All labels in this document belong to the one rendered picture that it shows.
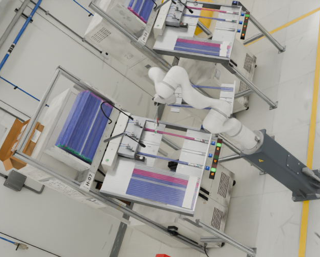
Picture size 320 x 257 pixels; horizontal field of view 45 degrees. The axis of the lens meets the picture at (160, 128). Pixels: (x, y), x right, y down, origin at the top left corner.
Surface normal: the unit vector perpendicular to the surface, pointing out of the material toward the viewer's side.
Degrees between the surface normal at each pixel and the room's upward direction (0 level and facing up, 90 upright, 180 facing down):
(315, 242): 0
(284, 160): 90
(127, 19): 90
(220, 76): 90
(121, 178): 46
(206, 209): 90
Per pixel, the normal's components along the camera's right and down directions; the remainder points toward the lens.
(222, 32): -0.08, -0.52
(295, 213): -0.73, -0.50
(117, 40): -0.26, 0.84
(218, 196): 0.63, -0.23
